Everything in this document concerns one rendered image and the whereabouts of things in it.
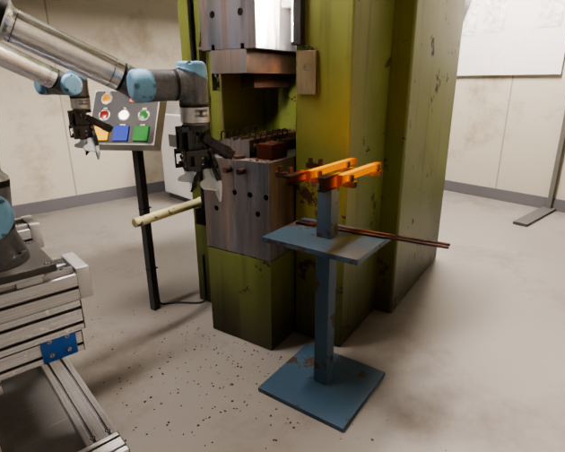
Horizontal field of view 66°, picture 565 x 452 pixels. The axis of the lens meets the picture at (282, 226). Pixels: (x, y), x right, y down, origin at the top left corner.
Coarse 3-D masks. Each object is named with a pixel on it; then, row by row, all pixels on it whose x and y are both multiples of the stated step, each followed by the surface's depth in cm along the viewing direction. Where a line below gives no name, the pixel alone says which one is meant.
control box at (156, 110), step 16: (96, 96) 210; (112, 96) 209; (96, 112) 208; (112, 112) 207; (128, 112) 206; (160, 112) 206; (160, 128) 207; (112, 144) 204; (128, 144) 203; (144, 144) 202; (160, 144) 208
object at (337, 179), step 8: (360, 168) 150; (368, 168) 152; (328, 176) 133; (336, 176) 136; (344, 176) 139; (360, 176) 148; (320, 184) 131; (328, 184) 133; (336, 184) 137; (320, 192) 131
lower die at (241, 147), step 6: (294, 132) 219; (228, 138) 198; (240, 138) 192; (246, 138) 195; (252, 138) 196; (258, 138) 195; (264, 138) 198; (270, 138) 202; (276, 138) 207; (228, 144) 196; (234, 144) 194; (240, 144) 192; (246, 144) 191; (252, 144) 192; (288, 144) 216; (294, 144) 221; (234, 150) 195; (240, 150) 193; (246, 150) 192; (246, 156) 192; (252, 156) 193
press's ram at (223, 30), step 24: (216, 0) 179; (240, 0) 173; (264, 0) 174; (288, 0) 182; (216, 24) 182; (240, 24) 176; (264, 24) 176; (288, 24) 190; (216, 48) 185; (240, 48) 179; (264, 48) 180; (288, 48) 194
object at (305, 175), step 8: (344, 160) 165; (352, 160) 167; (320, 168) 151; (328, 168) 154; (336, 168) 158; (288, 176) 136; (296, 176) 138; (304, 176) 144; (312, 176) 146; (288, 184) 137
